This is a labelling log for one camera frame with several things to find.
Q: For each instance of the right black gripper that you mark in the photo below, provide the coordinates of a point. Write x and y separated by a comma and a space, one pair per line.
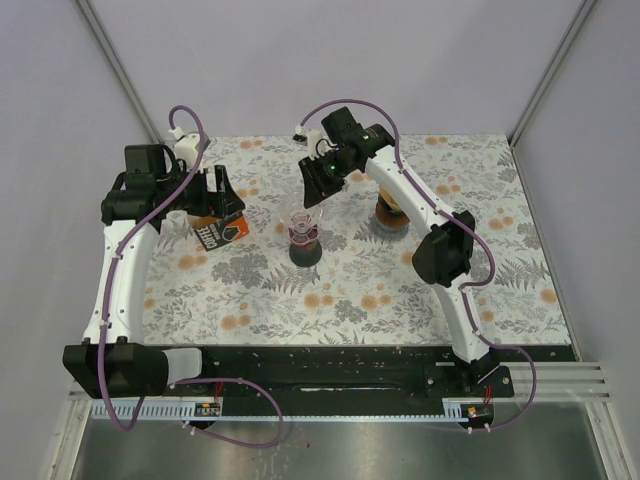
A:
315, 187

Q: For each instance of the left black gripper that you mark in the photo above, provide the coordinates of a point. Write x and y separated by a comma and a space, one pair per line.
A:
221, 203

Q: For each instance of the orange coffee filter box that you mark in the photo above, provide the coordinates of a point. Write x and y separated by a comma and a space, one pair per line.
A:
214, 233

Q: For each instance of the clear glass cup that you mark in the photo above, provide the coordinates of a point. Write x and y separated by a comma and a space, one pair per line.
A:
302, 224

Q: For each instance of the brown paper coffee filter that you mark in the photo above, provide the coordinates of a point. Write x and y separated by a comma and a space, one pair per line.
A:
388, 199

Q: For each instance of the clear glass server pitcher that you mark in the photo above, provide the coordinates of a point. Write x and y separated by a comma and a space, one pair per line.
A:
383, 222

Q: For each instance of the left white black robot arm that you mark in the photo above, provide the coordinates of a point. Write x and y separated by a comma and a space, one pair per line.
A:
112, 358

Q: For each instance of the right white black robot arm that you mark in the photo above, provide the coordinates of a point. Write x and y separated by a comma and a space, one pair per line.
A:
443, 258

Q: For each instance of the grey carafe with red rim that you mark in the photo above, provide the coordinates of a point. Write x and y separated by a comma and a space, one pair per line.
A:
305, 249

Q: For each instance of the floral patterned table mat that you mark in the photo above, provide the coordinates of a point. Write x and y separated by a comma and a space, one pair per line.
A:
364, 289

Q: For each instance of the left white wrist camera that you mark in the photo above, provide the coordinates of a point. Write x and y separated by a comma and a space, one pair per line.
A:
187, 146

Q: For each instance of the white slotted cable duct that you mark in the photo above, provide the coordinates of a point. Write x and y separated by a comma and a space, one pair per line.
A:
183, 409

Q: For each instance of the aluminium frame rail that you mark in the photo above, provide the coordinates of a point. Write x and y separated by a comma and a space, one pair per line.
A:
560, 380

